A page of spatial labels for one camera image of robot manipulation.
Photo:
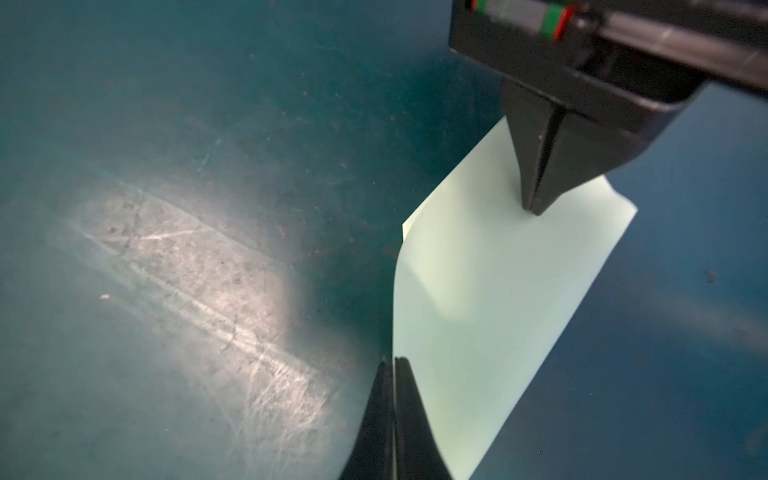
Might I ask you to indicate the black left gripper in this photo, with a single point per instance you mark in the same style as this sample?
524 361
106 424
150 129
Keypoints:
627 65

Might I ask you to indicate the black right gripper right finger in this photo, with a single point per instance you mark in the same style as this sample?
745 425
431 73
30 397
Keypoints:
417 455

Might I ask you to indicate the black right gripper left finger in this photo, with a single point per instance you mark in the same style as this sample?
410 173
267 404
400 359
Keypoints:
372 456

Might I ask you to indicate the light green paper sheet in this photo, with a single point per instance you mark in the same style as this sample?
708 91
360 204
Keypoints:
483 290

